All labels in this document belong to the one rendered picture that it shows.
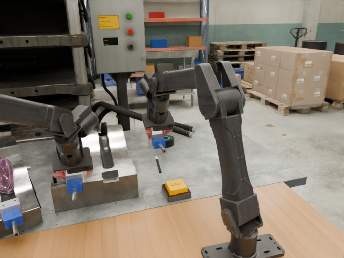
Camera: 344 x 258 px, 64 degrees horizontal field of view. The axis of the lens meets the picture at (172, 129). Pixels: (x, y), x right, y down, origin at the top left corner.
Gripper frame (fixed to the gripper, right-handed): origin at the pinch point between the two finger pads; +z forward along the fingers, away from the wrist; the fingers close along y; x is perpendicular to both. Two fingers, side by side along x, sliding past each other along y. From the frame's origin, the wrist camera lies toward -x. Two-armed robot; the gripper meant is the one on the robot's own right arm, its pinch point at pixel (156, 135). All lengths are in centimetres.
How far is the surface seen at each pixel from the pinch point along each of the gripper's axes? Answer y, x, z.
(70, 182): 30.1, 15.5, -2.8
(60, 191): 33.6, 15.8, 0.6
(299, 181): -49, 27, 6
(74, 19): 23, -72, -9
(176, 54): -117, -287, 156
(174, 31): -212, -565, 272
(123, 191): 15.2, 17.7, 4.0
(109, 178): 18.9, 12.3, 3.5
